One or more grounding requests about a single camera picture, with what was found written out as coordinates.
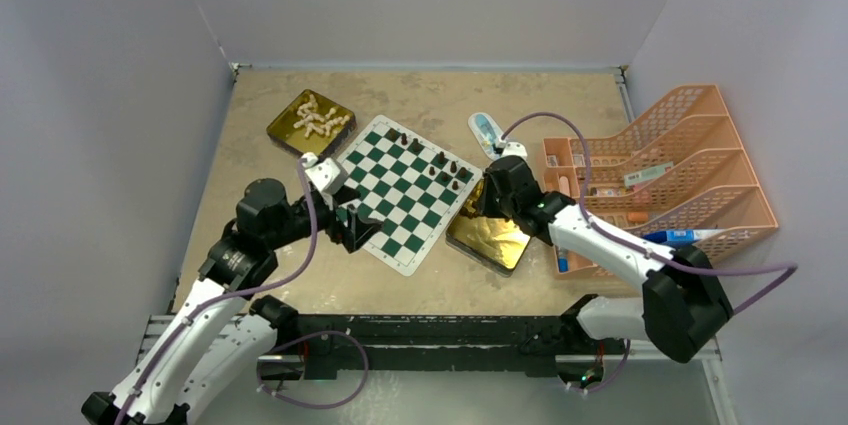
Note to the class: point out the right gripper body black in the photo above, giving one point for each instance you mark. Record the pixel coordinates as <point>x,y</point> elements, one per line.
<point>493,203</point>

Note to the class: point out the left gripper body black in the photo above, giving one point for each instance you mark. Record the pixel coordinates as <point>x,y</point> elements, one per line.
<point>328,219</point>

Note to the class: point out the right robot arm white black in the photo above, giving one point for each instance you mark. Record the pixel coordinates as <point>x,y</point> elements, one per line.
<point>681,304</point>

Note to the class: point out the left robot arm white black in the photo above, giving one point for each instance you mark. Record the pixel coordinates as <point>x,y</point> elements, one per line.
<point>229,319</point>

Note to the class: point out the brown chess pieces pile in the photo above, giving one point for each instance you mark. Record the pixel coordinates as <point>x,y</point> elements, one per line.
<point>470,208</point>

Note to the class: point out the gold tin brown pieces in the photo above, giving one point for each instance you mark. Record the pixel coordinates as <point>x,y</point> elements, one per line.
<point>497,244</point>

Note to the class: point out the green white chess mat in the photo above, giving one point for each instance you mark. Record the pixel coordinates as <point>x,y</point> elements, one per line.
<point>395,187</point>

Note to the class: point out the gold tin white pieces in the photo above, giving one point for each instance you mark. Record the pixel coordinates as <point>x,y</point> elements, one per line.
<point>282,134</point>

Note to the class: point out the white chess pieces pile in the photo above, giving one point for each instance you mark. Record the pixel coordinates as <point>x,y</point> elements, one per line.
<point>313,121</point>

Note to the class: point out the blue white packaged item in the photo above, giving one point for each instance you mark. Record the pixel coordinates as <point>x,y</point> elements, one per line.
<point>486,132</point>

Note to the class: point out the blue capped tube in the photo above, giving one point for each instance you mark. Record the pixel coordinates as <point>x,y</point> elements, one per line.
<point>562,256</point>

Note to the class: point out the white label card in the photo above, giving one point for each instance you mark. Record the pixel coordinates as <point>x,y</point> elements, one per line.
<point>633,179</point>

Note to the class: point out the peach plastic file organizer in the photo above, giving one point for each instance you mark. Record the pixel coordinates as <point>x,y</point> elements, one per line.
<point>711,186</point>

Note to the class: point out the blue box in organizer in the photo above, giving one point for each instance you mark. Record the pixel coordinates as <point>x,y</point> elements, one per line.
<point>680,237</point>

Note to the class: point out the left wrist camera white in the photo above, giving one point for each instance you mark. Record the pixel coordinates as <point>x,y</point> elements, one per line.
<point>325,174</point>

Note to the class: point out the black metal base frame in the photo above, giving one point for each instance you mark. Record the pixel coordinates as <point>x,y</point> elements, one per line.
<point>536,346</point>

